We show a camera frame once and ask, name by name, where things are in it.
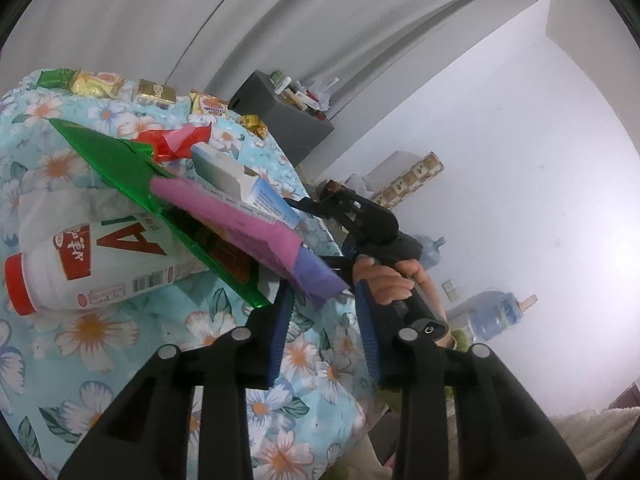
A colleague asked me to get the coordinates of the person's right hand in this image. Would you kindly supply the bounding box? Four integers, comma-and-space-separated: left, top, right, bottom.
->
352, 255, 418, 307

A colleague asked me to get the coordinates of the white drink bottle red cap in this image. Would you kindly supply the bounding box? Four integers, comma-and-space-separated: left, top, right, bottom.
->
4, 212, 211, 317

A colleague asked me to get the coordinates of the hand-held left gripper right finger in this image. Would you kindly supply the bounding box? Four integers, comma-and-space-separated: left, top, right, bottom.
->
352, 280, 588, 480

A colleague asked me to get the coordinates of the white table pedestal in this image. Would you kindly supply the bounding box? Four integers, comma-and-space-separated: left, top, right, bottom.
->
357, 432, 401, 472

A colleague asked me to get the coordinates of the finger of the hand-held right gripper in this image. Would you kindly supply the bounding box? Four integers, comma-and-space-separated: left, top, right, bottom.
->
285, 194, 362, 227
317, 254, 361, 273

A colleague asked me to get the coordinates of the blue white small box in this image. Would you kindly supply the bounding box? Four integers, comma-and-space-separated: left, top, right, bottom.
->
191, 141, 301, 228

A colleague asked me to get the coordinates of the gold square wrapper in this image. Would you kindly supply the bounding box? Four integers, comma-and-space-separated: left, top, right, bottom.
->
136, 79, 177, 106

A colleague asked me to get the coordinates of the grey curtain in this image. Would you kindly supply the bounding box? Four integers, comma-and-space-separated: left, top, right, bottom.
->
0, 0, 541, 111

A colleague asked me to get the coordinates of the green candy wrapper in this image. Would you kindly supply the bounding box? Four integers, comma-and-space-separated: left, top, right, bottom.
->
35, 67, 81, 91

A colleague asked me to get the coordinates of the grey cabinet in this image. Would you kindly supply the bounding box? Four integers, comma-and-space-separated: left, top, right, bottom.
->
227, 71, 335, 167

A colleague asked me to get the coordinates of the clear plastic bag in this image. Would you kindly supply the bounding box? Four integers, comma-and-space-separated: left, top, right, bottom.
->
310, 77, 341, 111

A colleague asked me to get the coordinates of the patterned cardboard box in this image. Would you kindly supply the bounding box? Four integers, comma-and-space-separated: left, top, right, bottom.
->
372, 151, 443, 208

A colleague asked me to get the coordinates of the gold snack wrapper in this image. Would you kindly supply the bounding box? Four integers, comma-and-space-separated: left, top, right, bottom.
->
70, 71, 126, 98

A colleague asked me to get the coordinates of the blue floral cloth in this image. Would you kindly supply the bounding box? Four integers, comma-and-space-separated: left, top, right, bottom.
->
0, 67, 386, 480

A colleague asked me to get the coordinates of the red crumpled wrapper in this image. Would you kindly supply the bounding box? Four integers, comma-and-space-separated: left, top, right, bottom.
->
131, 124, 212, 162

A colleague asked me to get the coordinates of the yellow orange snack packet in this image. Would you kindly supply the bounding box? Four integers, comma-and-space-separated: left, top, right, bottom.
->
189, 90, 230, 117

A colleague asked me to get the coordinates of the green foil packet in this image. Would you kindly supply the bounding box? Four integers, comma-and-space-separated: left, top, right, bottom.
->
47, 117, 273, 308

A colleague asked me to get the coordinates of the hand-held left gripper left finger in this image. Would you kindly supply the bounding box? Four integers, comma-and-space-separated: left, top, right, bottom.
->
57, 277, 297, 480

